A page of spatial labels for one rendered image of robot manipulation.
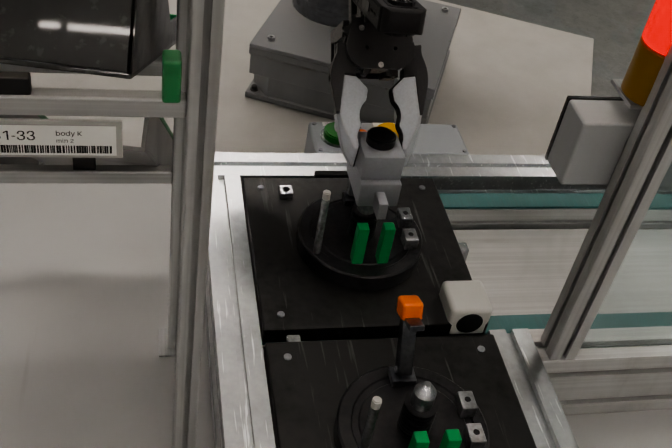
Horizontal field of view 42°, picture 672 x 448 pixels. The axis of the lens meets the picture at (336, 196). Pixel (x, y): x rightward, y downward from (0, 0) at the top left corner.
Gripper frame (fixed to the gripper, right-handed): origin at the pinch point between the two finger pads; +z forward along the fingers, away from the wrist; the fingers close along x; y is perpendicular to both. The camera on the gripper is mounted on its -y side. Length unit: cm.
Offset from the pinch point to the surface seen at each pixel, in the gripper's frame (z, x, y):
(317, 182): 2.5, 3.0, 17.4
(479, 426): 25.0, -5.4, -13.4
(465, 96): -13, -29, 51
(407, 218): 6.8, -5.2, 7.3
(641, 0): -84, -192, 263
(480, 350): 20.1, -9.8, -2.8
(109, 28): -6.5, 25.9, -27.4
